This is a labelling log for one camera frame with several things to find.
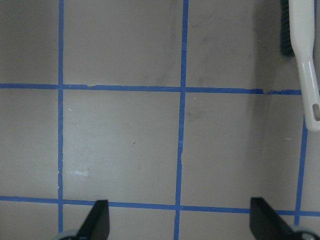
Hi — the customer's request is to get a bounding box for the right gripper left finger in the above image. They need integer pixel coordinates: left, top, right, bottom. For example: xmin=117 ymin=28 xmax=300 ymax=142
xmin=56 ymin=200 xmax=110 ymax=240

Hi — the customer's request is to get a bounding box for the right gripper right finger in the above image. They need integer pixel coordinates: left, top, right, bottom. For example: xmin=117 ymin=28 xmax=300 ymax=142
xmin=249 ymin=196 xmax=320 ymax=240

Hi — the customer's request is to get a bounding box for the white hand brush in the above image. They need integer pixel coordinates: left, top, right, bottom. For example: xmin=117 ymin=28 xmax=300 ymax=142
xmin=280 ymin=0 xmax=320 ymax=132

